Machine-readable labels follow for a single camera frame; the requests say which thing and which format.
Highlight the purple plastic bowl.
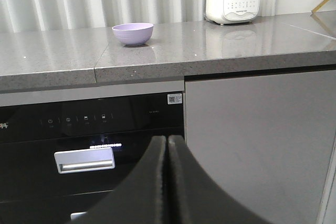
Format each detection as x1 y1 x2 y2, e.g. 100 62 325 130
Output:
112 23 154 46

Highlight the upper silver drawer handle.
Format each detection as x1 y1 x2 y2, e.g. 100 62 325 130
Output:
54 147 116 174

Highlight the black drawer sterilizer cabinet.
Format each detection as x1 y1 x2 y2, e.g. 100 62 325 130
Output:
1 92 184 223

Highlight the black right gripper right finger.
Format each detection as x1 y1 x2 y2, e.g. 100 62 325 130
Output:
167 135 268 223

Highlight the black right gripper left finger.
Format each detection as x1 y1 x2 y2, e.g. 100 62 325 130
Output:
70 136 166 223

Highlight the grey cabinet door panel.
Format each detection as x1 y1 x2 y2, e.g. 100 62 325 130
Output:
185 70 335 223

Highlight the wooden dish rack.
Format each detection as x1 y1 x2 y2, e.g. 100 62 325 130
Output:
310 0 336 38

